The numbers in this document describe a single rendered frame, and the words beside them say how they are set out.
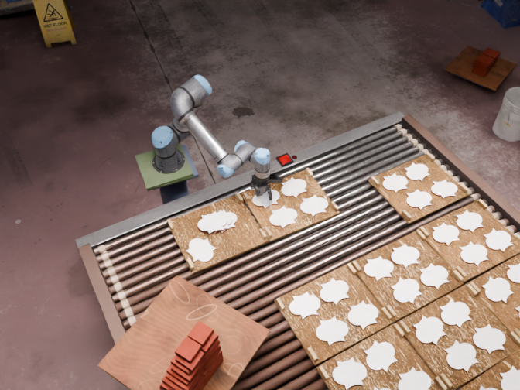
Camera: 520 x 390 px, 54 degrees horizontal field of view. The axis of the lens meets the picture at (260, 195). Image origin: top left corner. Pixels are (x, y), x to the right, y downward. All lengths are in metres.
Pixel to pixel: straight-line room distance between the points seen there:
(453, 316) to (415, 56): 3.56
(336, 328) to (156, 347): 0.77
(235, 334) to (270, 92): 3.11
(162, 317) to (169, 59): 3.56
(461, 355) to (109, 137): 3.33
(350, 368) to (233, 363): 0.49
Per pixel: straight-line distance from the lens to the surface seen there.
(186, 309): 2.29
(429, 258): 2.66
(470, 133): 4.86
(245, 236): 2.61
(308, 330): 2.35
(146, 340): 2.26
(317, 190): 2.81
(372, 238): 2.68
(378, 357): 2.33
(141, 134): 4.61
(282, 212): 2.69
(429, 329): 2.45
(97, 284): 2.55
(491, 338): 2.52
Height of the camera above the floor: 3.04
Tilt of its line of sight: 49 degrees down
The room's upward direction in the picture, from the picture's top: straight up
